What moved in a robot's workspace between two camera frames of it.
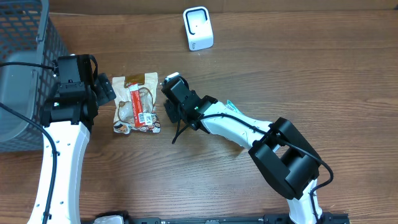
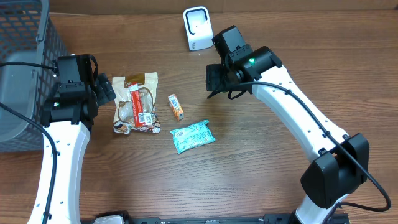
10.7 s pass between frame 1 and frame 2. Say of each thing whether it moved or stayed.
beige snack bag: stayed
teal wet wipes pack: moved
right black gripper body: moved
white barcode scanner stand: stayed
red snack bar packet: stayed
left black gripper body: stayed
